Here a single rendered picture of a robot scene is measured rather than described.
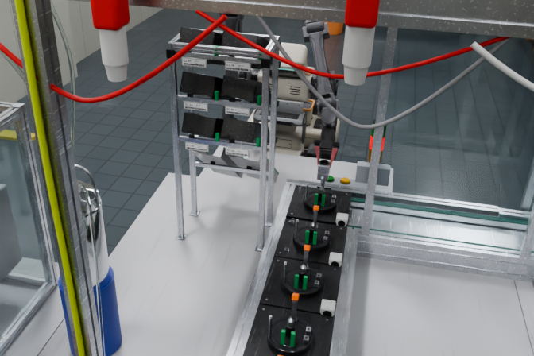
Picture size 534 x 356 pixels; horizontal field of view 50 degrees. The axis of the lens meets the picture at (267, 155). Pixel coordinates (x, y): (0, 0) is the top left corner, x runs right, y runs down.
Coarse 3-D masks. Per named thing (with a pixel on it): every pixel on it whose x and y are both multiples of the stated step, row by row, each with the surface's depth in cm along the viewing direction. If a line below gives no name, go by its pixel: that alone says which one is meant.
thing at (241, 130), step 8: (224, 120) 210; (232, 120) 209; (240, 120) 208; (224, 128) 210; (232, 128) 209; (240, 128) 208; (248, 128) 207; (256, 128) 206; (224, 136) 211; (232, 136) 209; (240, 136) 208; (248, 136) 207; (256, 136) 208
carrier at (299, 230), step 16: (288, 224) 220; (304, 224) 221; (320, 224) 221; (288, 240) 212; (304, 240) 209; (320, 240) 209; (336, 240) 212; (288, 256) 204; (320, 256) 204; (336, 256) 201
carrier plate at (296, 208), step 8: (296, 192) 241; (304, 192) 241; (336, 192) 242; (344, 192) 242; (296, 200) 235; (344, 200) 237; (288, 208) 230; (296, 208) 230; (304, 208) 230; (336, 208) 231; (344, 208) 231; (288, 216) 226; (296, 216) 225; (304, 216) 226; (312, 216) 226; (320, 216) 226; (328, 216) 226
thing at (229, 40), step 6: (222, 36) 195; (228, 36) 194; (246, 36) 192; (252, 36) 191; (258, 36) 190; (222, 42) 195; (228, 42) 194; (234, 42) 193; (240, 42) 193; (258, 42) 192; (264, 42) 196; (252, 48) 191; (270, 60) 206
